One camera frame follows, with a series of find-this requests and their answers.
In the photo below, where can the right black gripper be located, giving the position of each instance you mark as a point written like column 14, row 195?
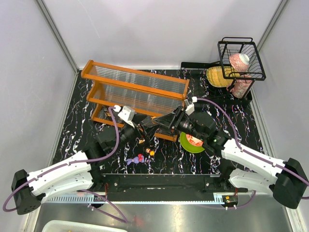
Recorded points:
column 175, row 120

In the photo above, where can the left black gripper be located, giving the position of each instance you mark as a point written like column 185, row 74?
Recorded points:
column 137, row 126

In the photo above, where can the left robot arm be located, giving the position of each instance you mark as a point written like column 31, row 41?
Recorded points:
column 78, row 172

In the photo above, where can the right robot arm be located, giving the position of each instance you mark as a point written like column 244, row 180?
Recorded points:
column 286, row 181

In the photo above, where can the orange wooden glass shelf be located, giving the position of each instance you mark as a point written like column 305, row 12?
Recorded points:
column 147, row 93

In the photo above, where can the black hair princess toy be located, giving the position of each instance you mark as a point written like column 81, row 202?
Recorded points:
column 149, row 151

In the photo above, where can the purple donkey toy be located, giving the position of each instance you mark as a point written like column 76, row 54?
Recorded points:
column 138, row 159

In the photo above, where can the green plastic plate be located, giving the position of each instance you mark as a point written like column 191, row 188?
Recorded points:
column 187, row 146

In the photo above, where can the red patterned bowl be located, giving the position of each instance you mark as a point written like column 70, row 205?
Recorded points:
column 194, row 141

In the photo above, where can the yellow woven plate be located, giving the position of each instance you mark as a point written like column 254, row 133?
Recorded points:
column 218, row 78

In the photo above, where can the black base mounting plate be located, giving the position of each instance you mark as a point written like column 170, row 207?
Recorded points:
column 198, row 182

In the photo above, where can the pink patterned cup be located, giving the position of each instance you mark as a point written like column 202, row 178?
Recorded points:
column 241, row 86

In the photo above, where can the pink patterned bowl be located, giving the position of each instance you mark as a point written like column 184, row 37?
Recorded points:
column 240, row 62

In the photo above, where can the white plastic bin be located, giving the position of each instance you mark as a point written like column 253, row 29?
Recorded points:
column 68, row 226

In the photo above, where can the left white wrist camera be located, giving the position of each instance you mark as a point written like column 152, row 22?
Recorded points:
column 125, row 113

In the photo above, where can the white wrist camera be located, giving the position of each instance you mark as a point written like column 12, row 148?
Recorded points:
column 125, row 113
column 189, row 103

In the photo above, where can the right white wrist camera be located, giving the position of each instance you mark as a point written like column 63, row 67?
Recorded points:
column 189, row 103

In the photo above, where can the black wire dish rack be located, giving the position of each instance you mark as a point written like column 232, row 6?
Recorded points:
column 227, row 46

